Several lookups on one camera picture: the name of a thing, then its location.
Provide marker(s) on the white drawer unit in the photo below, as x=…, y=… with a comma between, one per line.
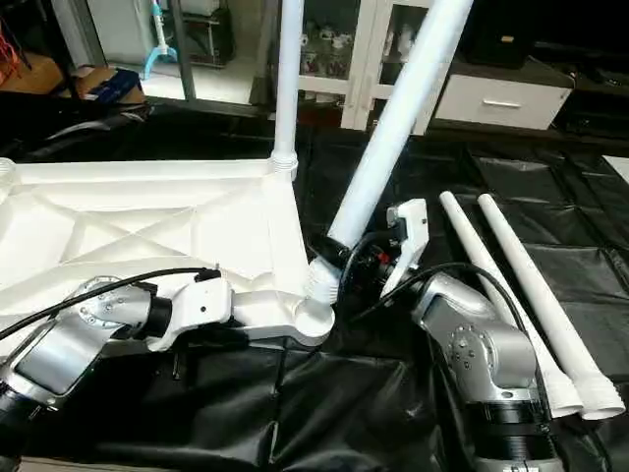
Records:
x=501, y=101

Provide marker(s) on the black work mat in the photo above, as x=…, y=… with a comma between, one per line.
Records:
x=344, y=403

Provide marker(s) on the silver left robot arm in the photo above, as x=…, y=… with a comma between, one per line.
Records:
x=79, y=334

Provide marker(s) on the white flat board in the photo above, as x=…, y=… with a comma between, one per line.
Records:
x=619, y=167

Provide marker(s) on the brown cardboard box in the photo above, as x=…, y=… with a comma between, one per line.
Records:
x=108, y=84

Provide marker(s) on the white glass-door cabinet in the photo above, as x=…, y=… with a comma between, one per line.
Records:
x=334, y=54

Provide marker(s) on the black metal pole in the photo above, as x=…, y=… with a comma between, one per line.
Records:
x=186, y=49

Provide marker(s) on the flat brown cardboard sheet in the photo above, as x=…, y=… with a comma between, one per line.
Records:
x=34, y=74

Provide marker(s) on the white plastic table top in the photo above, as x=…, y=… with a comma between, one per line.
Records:
x=147, y=226

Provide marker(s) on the white plastic table leg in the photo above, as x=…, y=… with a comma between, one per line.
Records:
x=393, y=128
x=288, y=88
x=501, y=285
x=550, y=285

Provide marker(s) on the blue plastic tool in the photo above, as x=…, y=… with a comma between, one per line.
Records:
x=160, y=49

